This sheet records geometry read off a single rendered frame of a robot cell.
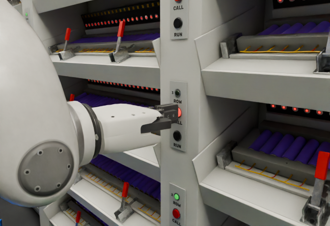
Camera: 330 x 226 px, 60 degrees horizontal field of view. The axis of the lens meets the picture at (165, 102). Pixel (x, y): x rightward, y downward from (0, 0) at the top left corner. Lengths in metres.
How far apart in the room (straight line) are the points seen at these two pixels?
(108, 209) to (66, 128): 0.57
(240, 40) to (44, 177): 0.36
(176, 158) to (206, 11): 0.26
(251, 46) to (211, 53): 0.06
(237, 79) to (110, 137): 0.20
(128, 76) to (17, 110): 0.40
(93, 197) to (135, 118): 0.53
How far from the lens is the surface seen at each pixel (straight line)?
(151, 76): 0.56
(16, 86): 0.24
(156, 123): 0.40
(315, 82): 0.38
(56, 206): 1.20
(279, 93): 0.40
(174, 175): 0.55
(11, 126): 0.24
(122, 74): 0.63
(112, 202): 0.83
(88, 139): 0.35
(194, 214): 0.54
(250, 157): 0.51
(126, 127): 0.37
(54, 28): 1.08
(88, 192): 0.91
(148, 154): 0.62
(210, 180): 0.51
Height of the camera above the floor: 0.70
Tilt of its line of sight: 10 degrees down
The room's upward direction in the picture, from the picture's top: straight up
